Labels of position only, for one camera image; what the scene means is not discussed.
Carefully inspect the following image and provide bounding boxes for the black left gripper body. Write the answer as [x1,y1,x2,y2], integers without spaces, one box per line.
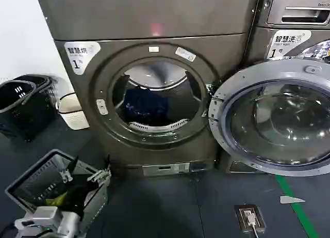
[61,174,101,218]

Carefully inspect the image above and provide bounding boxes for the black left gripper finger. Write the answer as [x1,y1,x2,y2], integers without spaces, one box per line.
[87,155,112,183]
[59,156,79,182]

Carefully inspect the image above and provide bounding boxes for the yellow-green cloth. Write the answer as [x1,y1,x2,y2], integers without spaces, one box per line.
[45,191,68,207]

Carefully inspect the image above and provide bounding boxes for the grey plastic laundry basket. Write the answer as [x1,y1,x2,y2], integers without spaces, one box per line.
[4,149,111,225]

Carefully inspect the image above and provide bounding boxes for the cream plastic bin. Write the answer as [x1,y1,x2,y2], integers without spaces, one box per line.
[57,92,90,131]

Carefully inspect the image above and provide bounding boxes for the black plastic laundry basket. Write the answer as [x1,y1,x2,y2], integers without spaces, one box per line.
[12,73,62,120]
[0,80,52,144]

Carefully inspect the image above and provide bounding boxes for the dark blue clothes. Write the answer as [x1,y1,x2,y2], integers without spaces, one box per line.
[123,92,170,123]

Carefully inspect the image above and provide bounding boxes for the metal floor socket box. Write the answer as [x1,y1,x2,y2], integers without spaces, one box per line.
[234,203,267,234]

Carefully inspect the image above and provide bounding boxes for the grey front-load dryer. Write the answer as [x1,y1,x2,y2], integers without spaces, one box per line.
[37,0,260,177]

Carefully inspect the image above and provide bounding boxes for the round glass dryer door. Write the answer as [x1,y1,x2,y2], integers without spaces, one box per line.
[208,59,330,177]

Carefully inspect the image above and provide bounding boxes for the green floor tape line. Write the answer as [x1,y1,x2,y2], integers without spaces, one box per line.
[274,174,321,238]

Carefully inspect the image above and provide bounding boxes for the grey washing machine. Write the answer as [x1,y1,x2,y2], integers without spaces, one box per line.
[225,0,330,175]

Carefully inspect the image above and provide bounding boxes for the white plug cable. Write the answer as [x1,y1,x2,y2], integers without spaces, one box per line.
[243,209,261,238]

